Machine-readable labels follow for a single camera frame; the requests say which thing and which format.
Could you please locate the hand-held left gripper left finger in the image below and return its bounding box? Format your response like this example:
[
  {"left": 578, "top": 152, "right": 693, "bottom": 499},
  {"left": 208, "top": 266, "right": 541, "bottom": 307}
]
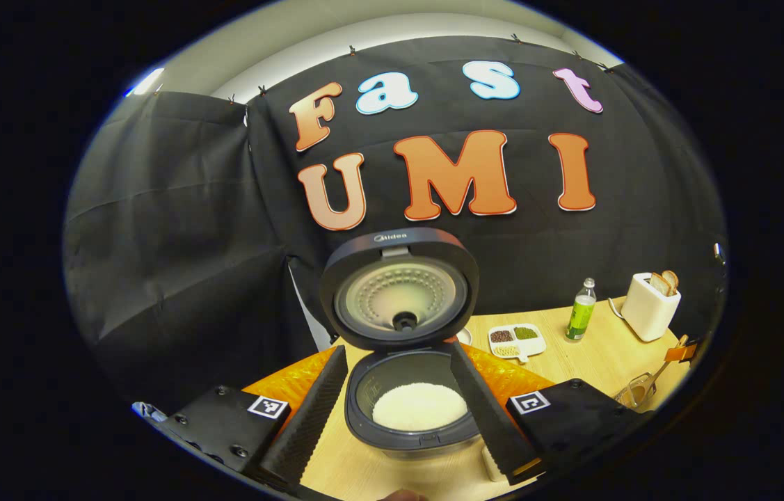
[{"left": 148, "top": 345, "right": 349, "bottom": 490}]

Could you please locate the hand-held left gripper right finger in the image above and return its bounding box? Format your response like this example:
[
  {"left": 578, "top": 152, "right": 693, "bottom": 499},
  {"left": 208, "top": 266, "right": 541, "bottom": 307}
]
[{"left": 449, "top": 341, "right": 655, "bottom": 486}]

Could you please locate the wooden spoon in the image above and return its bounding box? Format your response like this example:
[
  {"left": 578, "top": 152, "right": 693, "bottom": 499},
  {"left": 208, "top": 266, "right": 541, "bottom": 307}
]
[{"left": 632, "top": 334, "right": 690, "bottom": 401}]

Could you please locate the clear chopstick holder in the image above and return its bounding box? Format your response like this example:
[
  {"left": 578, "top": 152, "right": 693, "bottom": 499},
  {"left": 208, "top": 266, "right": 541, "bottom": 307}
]
[{"left": 613, "top": 372, "right": 658, "bottom": 410}]

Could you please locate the white rice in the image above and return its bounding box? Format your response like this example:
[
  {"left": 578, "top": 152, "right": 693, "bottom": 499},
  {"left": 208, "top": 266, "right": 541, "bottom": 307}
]
[{"left": 372, "top": 382, "right": 469, "bottom": 432}]

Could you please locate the dark grey rice cooker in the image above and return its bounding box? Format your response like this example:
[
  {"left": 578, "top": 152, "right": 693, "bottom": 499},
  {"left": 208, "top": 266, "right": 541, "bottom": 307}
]
[{"left": 320, "top": 228, "right": 483, "bottom": 461}]

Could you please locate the white container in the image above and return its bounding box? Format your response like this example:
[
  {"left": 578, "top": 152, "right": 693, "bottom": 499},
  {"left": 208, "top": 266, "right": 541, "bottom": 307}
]
[{"left": 481, "top": 444, "right": 507, "bottom": 483}]

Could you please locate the white toaster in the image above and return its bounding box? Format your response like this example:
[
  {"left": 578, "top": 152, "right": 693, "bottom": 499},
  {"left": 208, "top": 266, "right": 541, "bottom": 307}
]
[{"left": 621, "top": 272, "right": 682, "bottom": 342}]

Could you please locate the divided white bean dish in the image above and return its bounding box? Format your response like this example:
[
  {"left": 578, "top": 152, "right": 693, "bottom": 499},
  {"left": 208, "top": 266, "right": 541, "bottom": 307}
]
[{"left": 488, "top": 323, "right": 547, "bottom": 363}]

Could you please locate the green drink bottle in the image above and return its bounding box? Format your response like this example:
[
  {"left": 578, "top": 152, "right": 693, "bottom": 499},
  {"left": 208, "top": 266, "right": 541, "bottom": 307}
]
[{"left": 565, "top": 278, "right": 598, "bottom": 342}]

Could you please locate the black backdrop cloth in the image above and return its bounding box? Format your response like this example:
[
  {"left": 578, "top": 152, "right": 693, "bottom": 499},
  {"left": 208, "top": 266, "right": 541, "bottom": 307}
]
[{"left": 61, "top": 35, "right": 730, "bottom": 418}]

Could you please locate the ceiling light panel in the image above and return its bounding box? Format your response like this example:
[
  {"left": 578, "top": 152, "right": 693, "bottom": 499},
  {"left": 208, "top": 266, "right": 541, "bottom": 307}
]
[{"left": 129, "top": 67, "right": 165, "bottom": 97}]

